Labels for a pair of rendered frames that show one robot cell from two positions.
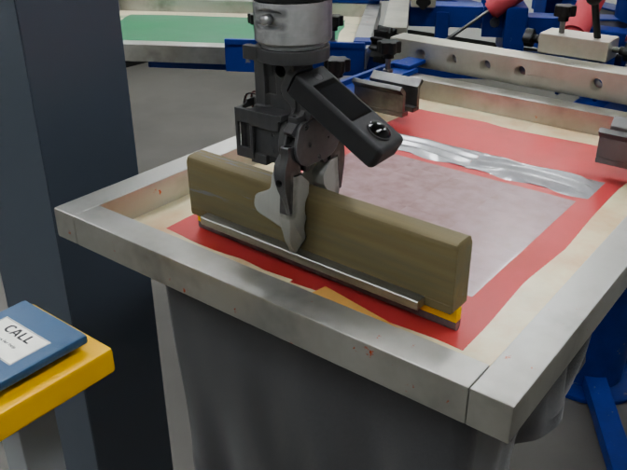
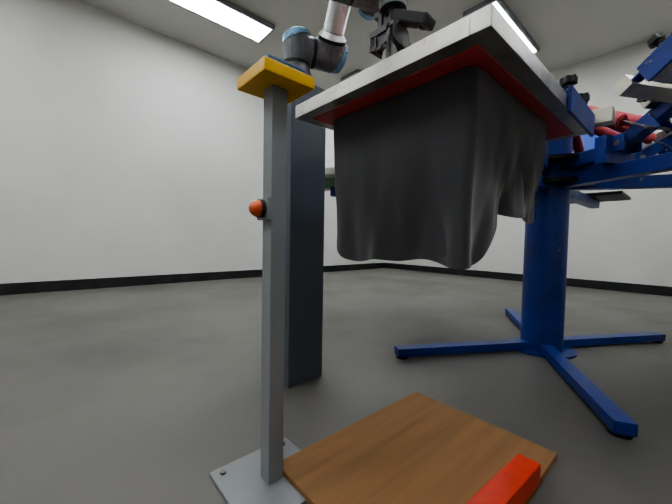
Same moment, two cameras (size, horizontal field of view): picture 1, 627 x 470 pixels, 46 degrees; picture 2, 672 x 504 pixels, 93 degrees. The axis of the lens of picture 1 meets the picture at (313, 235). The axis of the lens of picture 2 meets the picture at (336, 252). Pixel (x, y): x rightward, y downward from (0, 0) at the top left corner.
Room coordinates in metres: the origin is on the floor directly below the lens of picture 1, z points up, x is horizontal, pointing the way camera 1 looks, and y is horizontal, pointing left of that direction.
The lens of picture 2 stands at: (-0.15, 0.00, 0.58)
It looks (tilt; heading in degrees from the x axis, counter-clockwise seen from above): 2 degrees down; 11
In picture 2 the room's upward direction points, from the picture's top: 1 degrees clockwise
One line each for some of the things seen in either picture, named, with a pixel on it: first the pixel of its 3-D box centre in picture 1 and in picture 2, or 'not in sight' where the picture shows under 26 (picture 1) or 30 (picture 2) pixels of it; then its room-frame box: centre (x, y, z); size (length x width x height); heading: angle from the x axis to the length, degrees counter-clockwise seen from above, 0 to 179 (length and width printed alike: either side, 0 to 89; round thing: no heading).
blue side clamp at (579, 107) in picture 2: not in sight; (574, 115); (0.95, -0.53, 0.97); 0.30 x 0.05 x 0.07; 142
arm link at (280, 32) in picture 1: (290, 23); not in sight; (0.72, 0.02, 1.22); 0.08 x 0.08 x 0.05
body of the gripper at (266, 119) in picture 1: (288, 103); (390, 31); (0.73, 0.02, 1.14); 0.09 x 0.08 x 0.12; 53
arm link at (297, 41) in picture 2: not in sight; (298, 48); (1.14, 0.41, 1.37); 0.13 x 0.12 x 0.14; 121
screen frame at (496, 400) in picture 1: (432, 177); (449, 120); (0.93, -0.16, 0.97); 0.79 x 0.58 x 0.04; 142
